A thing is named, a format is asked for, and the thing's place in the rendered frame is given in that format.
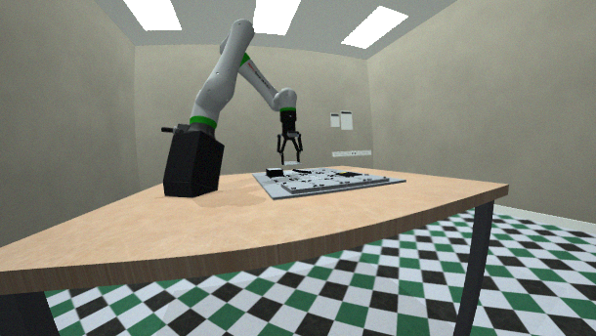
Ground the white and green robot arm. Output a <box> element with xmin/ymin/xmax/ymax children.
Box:
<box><xmin>161</xmin><ymin>19</ymin><xmax>297</xmax><ymax>140</ymax></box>

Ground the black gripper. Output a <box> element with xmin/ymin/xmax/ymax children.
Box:
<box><xmin>277</xmin><ymin>121</ymin><xmax>303</xmax><ymax>165</ymax></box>

